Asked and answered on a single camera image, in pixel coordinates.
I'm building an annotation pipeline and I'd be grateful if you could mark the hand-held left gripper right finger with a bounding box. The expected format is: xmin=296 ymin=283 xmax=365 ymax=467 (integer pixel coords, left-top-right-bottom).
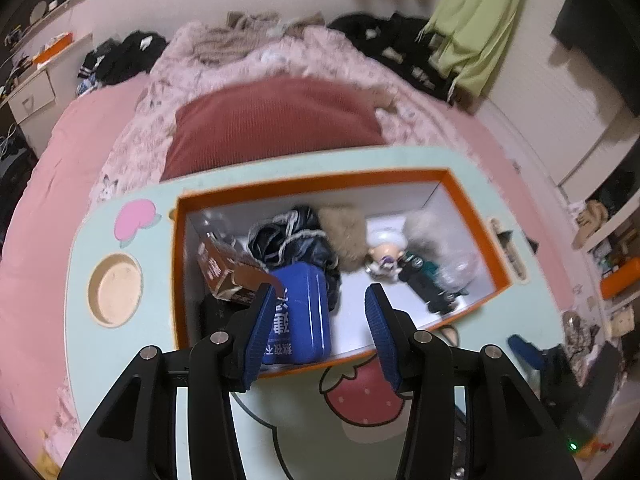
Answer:
xmin=365 ymin=284 xmax=571 ymax=480

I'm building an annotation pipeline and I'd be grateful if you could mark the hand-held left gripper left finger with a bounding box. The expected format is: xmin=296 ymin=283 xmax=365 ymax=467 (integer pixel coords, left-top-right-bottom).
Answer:
xmin=60 ymin=282 xmax=286 ymax=480

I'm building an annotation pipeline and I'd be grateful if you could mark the orange cardboard box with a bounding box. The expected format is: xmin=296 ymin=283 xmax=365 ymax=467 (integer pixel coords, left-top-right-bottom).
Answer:
xmin=170 ymin=169 xmax=513 ymax=378

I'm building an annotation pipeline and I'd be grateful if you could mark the blue tin box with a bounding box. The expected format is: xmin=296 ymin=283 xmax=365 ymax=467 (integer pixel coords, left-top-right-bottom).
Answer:
xmin=260 ymin=261 xmax=335 ymax=365

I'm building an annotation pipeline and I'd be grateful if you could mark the teal toy car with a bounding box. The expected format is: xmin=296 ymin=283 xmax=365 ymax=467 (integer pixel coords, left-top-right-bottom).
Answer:
xmin=400 ymin=250 xmax=461 ymax=316

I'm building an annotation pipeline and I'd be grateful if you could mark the mint green desktop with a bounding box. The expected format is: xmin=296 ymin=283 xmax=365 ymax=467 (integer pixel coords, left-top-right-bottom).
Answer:
xmin=67 ymin=146 xmax=568 ymax=480

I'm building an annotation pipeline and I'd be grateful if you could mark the brown paper carton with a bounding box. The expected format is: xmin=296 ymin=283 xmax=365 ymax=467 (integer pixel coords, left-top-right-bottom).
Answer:
xmin=196 ymin=234 xmax=278 ymax=308

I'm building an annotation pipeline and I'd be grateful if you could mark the doll figure with white hat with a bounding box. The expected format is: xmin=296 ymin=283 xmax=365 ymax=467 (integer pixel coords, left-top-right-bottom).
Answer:
xmin=365 ymin=220 xmax=408 ymax=283

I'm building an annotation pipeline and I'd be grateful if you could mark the black lace-trimmed cloth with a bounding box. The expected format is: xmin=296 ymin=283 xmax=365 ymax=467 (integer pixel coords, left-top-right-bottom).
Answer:
xmin=247 ymin=204 xmax=343 ymax=313

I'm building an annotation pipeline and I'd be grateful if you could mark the clear plastic bag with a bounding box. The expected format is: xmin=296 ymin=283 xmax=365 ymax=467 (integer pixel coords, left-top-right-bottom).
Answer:
xmin=435 ymin=252 xmax=483 ymax=296

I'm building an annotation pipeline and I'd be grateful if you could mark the beige fluffy earmuff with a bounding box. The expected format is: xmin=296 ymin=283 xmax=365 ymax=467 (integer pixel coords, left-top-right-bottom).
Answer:
xmin=318 ymin=205 xmax=371 ymax=273

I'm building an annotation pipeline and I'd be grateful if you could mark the grey-white fluffy earmuff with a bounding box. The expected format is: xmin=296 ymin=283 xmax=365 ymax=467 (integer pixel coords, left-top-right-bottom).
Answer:
xmin=402 ymin=209 xmax=471 ymax=266

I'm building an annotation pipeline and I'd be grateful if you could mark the blue slipper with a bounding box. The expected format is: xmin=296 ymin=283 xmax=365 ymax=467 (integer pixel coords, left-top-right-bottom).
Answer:
xmin=507 ymin=335 xmax=546 ymax=368

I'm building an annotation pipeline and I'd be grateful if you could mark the black bag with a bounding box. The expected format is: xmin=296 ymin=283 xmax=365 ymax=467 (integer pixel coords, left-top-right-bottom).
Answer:
xmin=540 ymin=345 xmax=626 ymax=441

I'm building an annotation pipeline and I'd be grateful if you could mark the red pillow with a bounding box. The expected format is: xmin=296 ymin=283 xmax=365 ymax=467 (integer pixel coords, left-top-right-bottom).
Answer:
xmin=161 ymin=76 xmax=388 ymax=182

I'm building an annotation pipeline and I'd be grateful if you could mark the beige plush toy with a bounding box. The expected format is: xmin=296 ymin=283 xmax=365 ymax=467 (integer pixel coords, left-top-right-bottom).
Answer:
xmin=572 ymin=200 xmax=608 ymax=248

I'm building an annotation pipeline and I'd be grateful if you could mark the orange storage bin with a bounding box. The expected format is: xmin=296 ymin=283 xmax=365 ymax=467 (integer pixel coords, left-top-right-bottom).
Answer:
xmin=600 ymin=259 xmax=640 ymax=301

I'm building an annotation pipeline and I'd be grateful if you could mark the pink bed sheet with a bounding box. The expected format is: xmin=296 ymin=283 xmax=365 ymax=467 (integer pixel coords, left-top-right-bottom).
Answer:
xmin=0 ymin=77 xmax=576 ymax=461

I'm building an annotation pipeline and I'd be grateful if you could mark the beige knit sweater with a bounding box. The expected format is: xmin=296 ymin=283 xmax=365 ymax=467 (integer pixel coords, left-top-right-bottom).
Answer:
xmin=192 ymin=10 xmax=331 ymax=61

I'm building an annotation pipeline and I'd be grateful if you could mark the large black clothes pile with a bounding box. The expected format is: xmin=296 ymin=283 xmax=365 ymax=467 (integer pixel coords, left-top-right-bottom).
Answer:
xmin=327 ymin=11 xmax=468 ymax=103

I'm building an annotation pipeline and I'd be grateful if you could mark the black striped clothes pile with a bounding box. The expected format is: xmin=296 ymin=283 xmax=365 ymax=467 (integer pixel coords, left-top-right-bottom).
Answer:
xmin=77 ymin=31 xmax=168 ymax=96

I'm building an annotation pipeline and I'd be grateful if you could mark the green hanging garment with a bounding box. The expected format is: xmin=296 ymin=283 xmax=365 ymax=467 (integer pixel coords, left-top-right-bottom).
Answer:
xmin=425 ymin=0 xmax=531 ymax=98

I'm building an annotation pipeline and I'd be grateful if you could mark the white drawer cabinet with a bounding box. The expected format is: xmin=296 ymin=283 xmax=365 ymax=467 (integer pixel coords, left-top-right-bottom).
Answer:
xmin=7 ymin=67 xmax=57 ymax=126

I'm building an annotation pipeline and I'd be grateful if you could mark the orange box on cabinet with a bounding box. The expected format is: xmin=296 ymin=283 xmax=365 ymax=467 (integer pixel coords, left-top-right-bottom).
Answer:
xmin=32 ymin=32 xmax=73 ymax=63

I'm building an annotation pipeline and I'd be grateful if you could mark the black hanging garment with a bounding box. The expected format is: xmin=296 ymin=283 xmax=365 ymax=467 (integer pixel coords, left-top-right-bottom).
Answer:
xmin=550 ymin=0 xmax=640 ymax=106

